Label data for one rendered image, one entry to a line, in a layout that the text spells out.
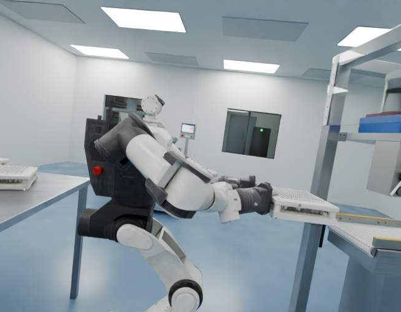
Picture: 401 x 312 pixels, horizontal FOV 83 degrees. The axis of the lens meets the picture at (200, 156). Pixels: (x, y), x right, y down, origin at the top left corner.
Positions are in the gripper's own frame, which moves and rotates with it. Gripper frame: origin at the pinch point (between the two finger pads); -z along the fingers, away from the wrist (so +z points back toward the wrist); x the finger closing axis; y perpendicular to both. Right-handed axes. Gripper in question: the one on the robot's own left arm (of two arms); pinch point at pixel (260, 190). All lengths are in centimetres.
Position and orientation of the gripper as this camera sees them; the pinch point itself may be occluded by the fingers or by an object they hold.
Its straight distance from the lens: 105.1
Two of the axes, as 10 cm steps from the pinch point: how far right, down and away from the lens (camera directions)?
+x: -1.0, 9.9, 0.9
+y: -1.1, 0.8, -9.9
